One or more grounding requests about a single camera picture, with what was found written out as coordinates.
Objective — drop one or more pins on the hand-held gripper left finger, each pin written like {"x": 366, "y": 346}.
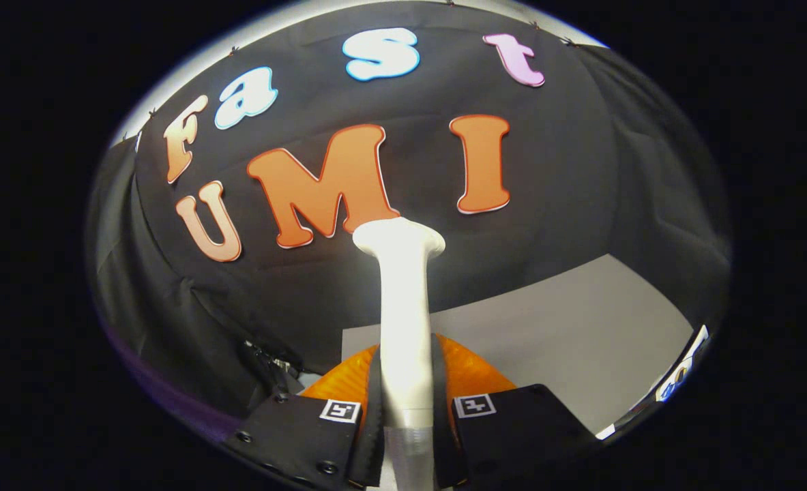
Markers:
{"x": 374, "y": 409}

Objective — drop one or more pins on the white garment steamer head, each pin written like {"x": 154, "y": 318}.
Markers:
{"x": 403, "y": 314}

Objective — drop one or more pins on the grey top white cabinet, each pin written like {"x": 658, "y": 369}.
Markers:
{"x": 567, "y": 341}

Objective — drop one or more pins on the white tray of tools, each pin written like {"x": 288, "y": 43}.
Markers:
{"x": 679, "y": 372}

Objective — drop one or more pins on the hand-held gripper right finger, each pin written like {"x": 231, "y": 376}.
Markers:
{"x": 438, "y": 409}

